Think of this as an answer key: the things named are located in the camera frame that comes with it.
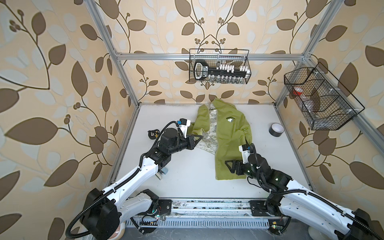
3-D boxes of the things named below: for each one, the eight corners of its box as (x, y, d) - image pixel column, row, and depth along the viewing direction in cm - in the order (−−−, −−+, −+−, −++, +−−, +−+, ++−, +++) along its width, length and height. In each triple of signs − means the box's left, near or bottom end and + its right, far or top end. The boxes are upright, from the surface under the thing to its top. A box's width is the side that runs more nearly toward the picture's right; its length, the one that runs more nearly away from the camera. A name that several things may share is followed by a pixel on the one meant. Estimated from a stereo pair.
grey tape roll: (270, 136, 104) (272, 133, 100) (266, 126, 110) (268, 122, 106) (284, 136, 104) (287, 133, 100) (279, 126, 110) (282, 122, 106)
